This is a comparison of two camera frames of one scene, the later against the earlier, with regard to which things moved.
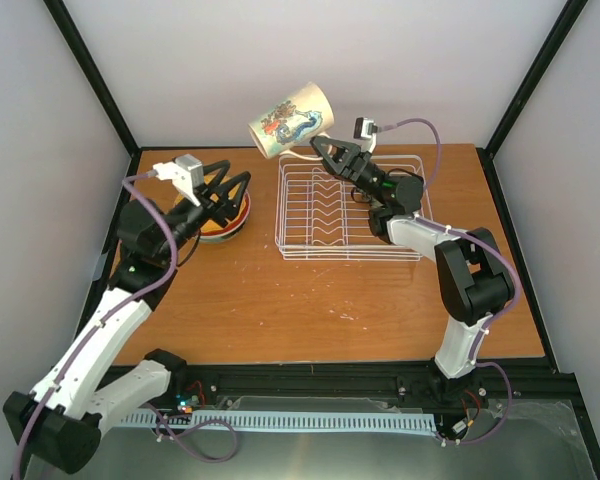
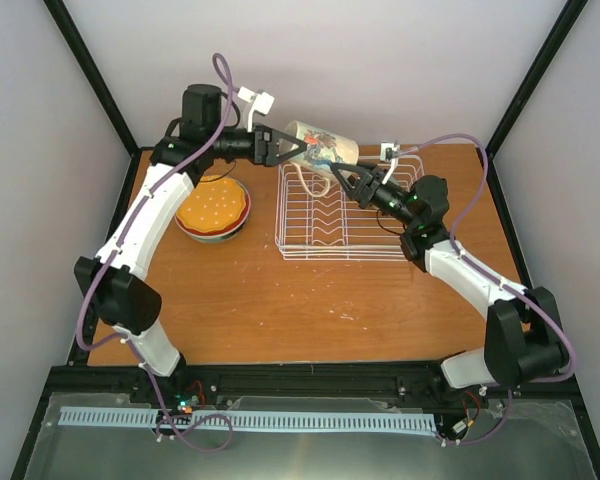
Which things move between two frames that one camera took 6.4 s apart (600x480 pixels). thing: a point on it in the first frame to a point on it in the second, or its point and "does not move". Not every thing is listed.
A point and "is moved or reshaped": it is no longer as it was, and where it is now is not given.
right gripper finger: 333,166 to 354,183
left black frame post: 95,74 does not move
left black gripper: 220,209 to 269,156
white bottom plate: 223,237 does not move
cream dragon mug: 288,127 is moved or reshaped
